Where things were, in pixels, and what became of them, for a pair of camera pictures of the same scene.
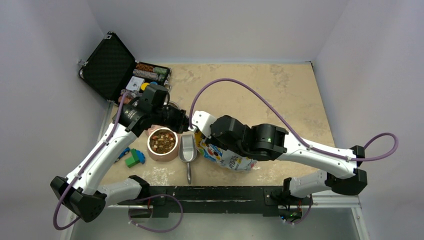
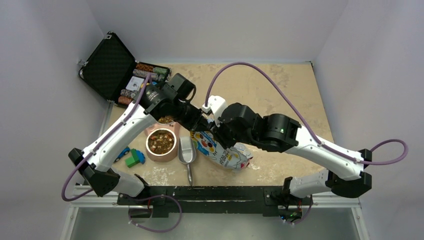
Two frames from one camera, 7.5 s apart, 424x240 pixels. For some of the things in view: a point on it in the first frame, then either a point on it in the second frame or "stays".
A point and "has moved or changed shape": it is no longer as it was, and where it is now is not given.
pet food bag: (228, 160) has moved or changed shape
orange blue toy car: (124, 152) stays
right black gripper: (211, 140) → (219, 131)
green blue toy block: (137, 156) stays
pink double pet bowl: (163, 143) stays
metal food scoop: (187, 153) stays
